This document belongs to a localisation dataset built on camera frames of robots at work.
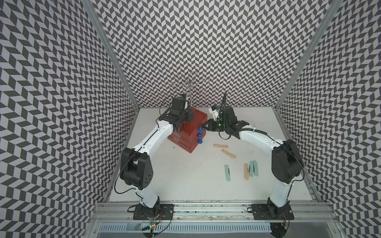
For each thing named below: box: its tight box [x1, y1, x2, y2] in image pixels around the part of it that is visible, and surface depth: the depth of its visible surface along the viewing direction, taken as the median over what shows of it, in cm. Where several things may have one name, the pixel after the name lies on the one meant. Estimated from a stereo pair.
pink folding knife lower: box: [244, 163, 250, 180], surface depth 88 cm
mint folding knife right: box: [252, 160, 259, 178], surface depth 88 cm
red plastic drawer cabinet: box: [167, 106, 208, 154], surface depth 86 cm
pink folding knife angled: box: [220, 148, 237, 159], surface depth 97 cm
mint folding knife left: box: [224, 164, 231, 182], surface depth 88 cm
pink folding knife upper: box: [213, 143, 229, 149], surface depth 99 cm
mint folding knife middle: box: [248, 160, 254, 178], surface depth 88 cm
